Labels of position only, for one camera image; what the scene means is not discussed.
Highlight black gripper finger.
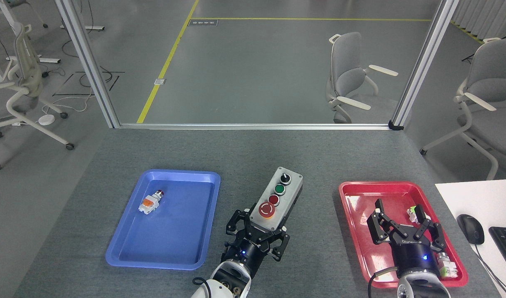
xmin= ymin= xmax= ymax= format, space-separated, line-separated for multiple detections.
xmin=414 ymin=205 xmax=448 ymax=251
xmin=368 ymin=199 xmax=403 ymax=246
xmin=269 ymin=226 xmax=291 ymax=262
xmin=226 ymin=209 xmax=254 ymax=245

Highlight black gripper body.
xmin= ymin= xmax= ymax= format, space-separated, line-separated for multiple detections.
xmin=391 ymin=237 xmax=439 ymax=280
xmin=223 ymin=231 xmax=275 ymax=279

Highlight grey control box with buttons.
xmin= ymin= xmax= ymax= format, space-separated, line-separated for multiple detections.
xmin=249 ymin=167 xmax=303 ymax=232

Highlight silver push button green block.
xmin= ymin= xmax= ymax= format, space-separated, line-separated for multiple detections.
xmin=437 ymin=252 xmax=460 ymax=279

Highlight red push button orange block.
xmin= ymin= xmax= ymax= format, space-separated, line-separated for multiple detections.
xmin=138 ymin=190 xmax=166 ymax=215

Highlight black computer mouse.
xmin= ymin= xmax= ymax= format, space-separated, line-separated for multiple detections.
xmin=457 ymin=214 xmax=485 ymax=245

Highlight red plastic tray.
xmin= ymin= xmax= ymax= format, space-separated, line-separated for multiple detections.
xmin=339 ymin=181 xmax=469 ymax=288

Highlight white desk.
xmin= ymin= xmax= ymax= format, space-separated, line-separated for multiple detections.
xmin=434 ymin=179 xmax=506 ymax=298

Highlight blue plastic tray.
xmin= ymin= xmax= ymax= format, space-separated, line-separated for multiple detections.
xmin=106 ymin=169 xmax=221 ymax=271

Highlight grey office chair cream armrests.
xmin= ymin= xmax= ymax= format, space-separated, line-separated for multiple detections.
xmin=419 ymin=38 xmax=506 ymax=181
xmin=325 ymin=32 xmax=399 ymax=124

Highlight white pleated curtain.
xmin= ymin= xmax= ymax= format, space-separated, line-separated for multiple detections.
xmin=450 ymin=0 xmax=506 ymax=43

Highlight white mesh office chair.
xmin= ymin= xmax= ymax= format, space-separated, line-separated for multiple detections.
xmin=0 ymin=23 xmax=75 ymax=172

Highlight green push button switch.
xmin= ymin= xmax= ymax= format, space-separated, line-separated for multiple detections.
xmin=406 ymin=206 xmax=430 ymax=221

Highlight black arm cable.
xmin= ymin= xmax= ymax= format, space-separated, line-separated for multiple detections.
xmin=192 ymin=276 xmax=214 ymax=292
xmin=369 ymin=268 xmax=399 ymax=298

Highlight black mouse cable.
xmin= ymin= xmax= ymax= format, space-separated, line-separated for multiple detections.
xmin=475 ymin=243 xmax=506 ymax=298

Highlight silver aluminium frame rail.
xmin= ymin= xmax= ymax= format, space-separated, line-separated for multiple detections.
xmin=118 ymin=123 xmax=392 ymax=131

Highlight silver aluminium frame post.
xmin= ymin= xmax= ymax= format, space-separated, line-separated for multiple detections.
xmin=54 ymin=0 xmax=121 ymax=129
xmin=388 ymin=0 xmax=460 ymax=131

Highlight black floor cable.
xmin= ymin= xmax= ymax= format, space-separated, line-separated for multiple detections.
xmin=62 ymin=0 xmax=115 ymax=88

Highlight white floor cable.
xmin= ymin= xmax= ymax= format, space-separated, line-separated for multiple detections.
xmin=42 ymin=92 xmax=95 ymax=115

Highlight white desk leg frame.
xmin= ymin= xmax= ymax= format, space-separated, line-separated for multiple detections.
xmin=0 ymin=0 xmax=61 ymax=83

